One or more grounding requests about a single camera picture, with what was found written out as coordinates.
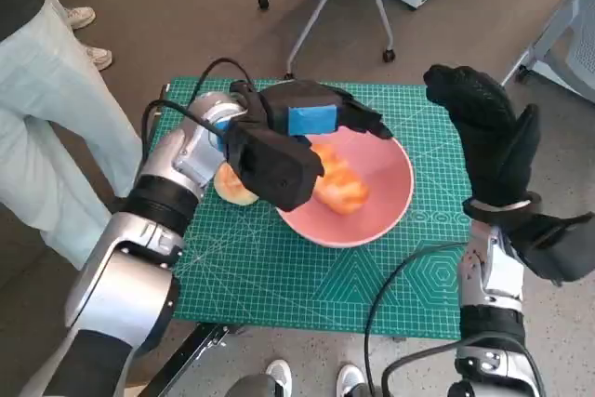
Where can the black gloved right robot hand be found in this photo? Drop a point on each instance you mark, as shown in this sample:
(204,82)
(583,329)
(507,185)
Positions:
(493,146)

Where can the green cutting mat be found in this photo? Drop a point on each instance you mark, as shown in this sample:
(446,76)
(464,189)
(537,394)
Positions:
(279,276)

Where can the long braided toy bread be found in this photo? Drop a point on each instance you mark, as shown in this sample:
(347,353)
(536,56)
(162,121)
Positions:
(344,192)

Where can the white shoe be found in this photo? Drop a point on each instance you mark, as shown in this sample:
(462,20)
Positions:
(349,376)
(279,376)

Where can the person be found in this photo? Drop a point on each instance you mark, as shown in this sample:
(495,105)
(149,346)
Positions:
(46,113)
(83,18)

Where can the round toy bread bun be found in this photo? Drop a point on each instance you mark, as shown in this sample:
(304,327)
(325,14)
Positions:
(228,185)

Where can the black table edge rail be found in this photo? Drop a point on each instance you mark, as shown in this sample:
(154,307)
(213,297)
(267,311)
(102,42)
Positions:
(157,113)

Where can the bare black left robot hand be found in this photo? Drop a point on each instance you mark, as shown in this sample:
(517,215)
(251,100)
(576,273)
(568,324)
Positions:
(321,99)

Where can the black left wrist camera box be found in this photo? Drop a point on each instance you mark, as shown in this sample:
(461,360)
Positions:
(274,169)

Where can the black table frame bracket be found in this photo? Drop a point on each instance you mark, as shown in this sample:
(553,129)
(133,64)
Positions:
(195,346)

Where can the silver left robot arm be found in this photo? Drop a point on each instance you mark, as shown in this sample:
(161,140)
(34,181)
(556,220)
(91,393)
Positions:
(116,285)

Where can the pink bowl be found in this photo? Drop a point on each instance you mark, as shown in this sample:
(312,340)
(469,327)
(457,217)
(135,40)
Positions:
(381,183)

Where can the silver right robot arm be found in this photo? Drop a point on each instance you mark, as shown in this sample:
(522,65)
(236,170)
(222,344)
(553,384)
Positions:
(493,276)

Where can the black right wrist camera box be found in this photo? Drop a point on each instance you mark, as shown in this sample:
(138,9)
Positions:
(558,253)

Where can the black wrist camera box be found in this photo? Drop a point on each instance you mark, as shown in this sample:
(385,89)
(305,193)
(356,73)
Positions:
(274,169)
(558,253)

